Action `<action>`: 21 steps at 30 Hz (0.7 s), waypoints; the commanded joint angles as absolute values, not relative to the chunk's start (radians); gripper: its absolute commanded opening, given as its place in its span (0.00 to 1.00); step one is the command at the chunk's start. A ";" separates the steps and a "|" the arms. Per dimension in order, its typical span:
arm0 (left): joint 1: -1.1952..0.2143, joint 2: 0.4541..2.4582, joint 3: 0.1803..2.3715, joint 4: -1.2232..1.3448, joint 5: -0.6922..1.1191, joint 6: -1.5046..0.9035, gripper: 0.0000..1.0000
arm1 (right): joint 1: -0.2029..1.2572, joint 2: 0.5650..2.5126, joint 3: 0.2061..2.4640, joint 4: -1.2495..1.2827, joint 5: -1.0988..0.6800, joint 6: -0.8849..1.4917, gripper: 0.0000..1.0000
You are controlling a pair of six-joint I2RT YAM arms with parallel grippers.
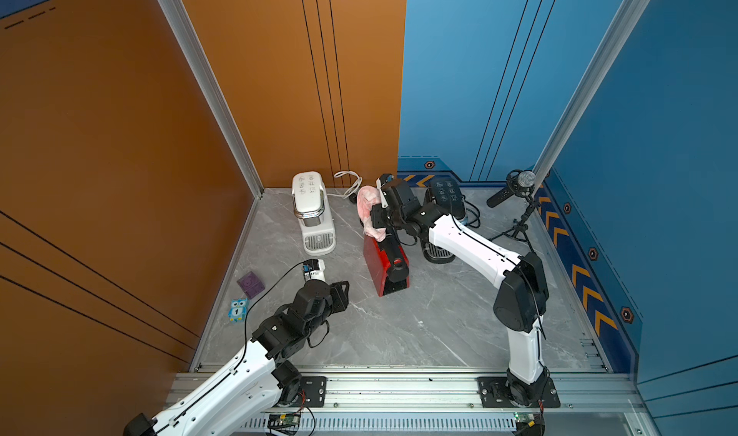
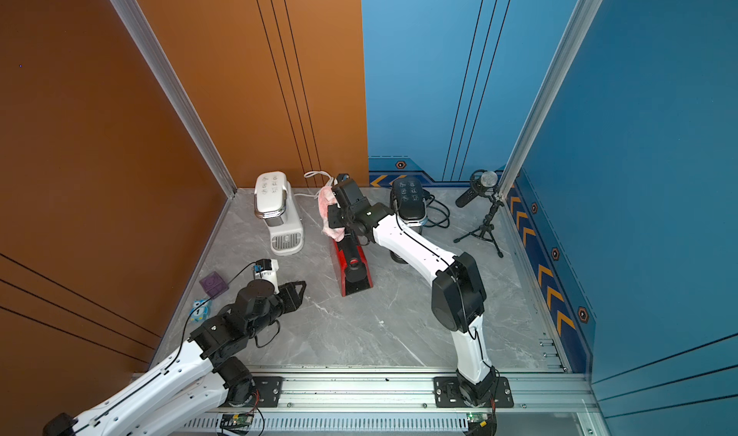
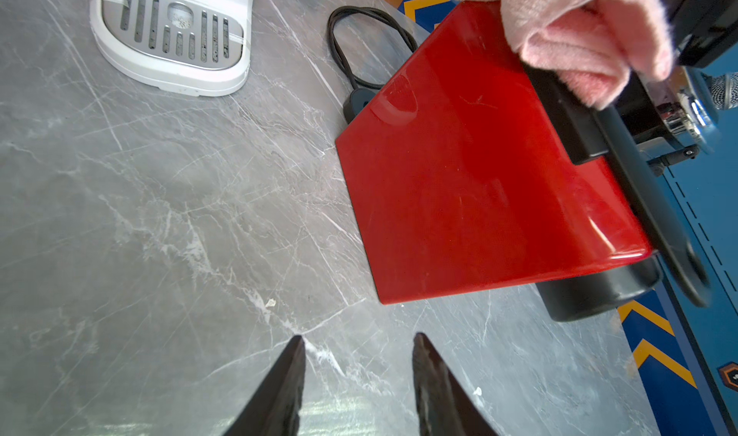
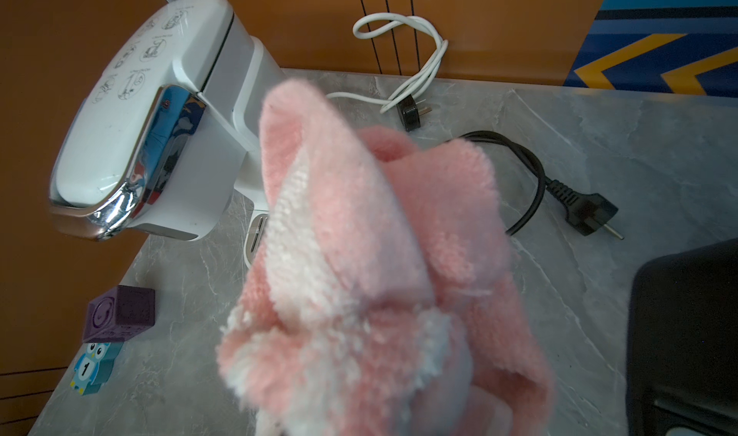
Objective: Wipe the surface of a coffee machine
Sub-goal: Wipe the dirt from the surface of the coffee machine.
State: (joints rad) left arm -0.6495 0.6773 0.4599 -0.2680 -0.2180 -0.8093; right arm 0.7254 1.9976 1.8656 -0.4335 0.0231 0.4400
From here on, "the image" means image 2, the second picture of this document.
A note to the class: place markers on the blue owl figure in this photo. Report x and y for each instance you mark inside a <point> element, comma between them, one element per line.
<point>200,311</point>

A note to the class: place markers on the purple square card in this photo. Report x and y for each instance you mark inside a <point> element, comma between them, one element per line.
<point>213,285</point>

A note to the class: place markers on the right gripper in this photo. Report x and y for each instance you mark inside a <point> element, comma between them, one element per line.
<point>332,216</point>

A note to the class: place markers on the white coffee machine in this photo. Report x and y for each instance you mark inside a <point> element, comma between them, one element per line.
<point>274,204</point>

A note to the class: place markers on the pink striped towel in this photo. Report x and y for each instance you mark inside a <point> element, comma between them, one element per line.
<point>325,199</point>

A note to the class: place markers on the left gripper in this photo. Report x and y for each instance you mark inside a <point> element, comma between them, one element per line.
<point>290,297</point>

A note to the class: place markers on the black coffee machine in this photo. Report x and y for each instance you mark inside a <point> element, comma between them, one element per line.
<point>407,199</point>

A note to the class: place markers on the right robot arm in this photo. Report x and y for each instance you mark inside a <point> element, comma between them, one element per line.
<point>457,293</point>

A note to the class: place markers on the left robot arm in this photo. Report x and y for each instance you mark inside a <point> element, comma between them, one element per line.
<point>202,374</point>

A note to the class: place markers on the red Nespresso coffee machine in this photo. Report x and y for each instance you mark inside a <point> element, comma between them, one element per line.
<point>350,264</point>

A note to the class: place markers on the aluminium front rail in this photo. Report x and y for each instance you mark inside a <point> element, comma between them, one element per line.
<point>402,403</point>

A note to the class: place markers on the green circuit board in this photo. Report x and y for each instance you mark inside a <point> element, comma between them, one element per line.
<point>481,424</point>
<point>235,424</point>

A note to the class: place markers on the left green circuit board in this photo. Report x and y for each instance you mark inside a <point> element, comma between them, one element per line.
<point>235,424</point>

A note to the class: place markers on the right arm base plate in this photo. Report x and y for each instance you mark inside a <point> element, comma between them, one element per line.
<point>453,392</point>

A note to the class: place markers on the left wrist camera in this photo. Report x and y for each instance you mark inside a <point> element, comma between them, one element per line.
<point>266,269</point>

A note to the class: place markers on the right green circuit board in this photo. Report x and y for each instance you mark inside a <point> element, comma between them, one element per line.
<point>481,424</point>

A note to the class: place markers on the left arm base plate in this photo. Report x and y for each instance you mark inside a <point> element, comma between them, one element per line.
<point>260,391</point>

